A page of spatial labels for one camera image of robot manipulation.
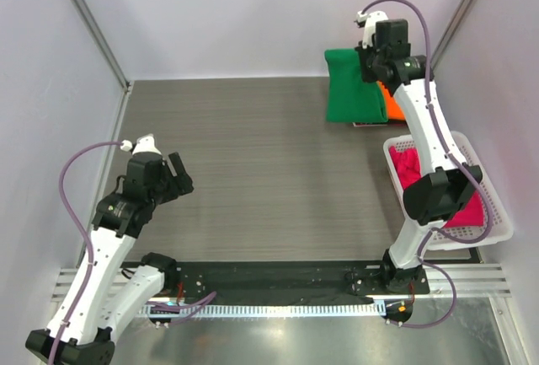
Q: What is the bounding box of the white plastic basket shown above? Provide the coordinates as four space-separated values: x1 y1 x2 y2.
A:
383 135 514 250

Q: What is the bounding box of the green t-shirt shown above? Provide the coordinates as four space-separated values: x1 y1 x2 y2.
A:
324 49 388 125

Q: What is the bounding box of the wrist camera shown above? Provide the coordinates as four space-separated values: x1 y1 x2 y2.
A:
120 133 162 156
355 11 388 49

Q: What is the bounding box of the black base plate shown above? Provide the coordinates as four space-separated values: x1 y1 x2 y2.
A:
178 260 430 306

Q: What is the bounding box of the pink t-shirt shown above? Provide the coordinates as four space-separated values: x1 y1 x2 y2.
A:
388 146 485 228

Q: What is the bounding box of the aluminium frame post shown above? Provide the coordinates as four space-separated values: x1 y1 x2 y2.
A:
71 0 130 93
431 0 477 69

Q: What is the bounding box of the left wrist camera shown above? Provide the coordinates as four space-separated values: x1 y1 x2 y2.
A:
120 133 162 156

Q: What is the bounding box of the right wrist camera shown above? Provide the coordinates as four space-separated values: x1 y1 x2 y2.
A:
355 11 388 49

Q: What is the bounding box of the right aluminium frame post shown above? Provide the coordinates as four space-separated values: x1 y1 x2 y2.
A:
431 0 477 69

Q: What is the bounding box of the white slotted cable duct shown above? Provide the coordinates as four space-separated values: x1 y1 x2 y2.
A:
138 302 387 319

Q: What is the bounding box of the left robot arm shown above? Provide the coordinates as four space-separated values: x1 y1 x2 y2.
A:
25 152 194 364

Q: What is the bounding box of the left aluminium frame post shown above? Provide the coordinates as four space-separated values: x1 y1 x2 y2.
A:
71 0 130 93

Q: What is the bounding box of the folded orange t-shirt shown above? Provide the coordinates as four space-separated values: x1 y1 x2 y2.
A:
377 82 405 121

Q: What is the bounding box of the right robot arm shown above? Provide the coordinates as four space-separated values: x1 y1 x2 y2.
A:
356 11 483 294

